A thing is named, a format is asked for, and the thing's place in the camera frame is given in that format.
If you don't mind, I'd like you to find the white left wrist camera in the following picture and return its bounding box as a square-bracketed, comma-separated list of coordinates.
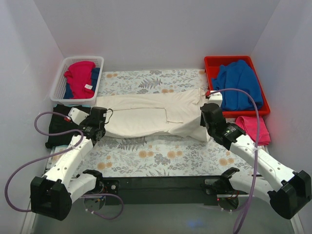
[64, 107, 89, 125]

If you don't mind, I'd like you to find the red plastic bin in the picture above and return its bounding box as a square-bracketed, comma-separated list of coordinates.
[204, 55, 271, 116]

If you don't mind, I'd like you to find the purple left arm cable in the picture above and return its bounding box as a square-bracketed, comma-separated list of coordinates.
[4, 111, 124, 220]

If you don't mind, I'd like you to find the white plastic basket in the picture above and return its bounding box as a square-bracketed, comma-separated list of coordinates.
[50, 56, 104, 106]

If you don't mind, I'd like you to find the blue t shirt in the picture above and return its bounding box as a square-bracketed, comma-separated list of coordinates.
[212, 59, 264, 111]

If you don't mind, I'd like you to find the folded pink t shirt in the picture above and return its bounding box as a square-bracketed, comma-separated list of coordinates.
[235, 116, 271, 146]

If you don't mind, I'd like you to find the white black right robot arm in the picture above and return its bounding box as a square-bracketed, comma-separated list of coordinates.
[200, 103, 312, 219]

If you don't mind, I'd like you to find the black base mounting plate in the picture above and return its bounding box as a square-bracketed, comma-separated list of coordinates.
[97, 175, 244, 207]

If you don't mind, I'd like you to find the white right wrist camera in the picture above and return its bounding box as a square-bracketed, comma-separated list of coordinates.
[205, 91, 223, 107]

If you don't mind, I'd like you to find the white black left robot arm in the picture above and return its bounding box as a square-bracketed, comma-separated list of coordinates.
[30, 107, 112, 220]

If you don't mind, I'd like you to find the cream t shirt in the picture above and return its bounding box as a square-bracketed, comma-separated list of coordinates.
[96, 88, 207, 141]

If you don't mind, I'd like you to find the navy t shirt in basket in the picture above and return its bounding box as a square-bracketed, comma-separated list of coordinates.
[63, 68, 100, 99]

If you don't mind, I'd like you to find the magenta t shirt in basket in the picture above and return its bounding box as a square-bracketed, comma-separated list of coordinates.
[63, 61, 97, 99]

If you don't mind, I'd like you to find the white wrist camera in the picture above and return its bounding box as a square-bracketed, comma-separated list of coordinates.
[205, 91, 223, 107]
[64, 107, 89, 125]

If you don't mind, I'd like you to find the floral table mat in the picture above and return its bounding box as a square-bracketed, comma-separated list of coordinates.
[76, 70, 253, 177]

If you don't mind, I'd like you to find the folded black t shirt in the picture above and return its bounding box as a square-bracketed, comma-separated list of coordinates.
[45, 104, 78, 149]

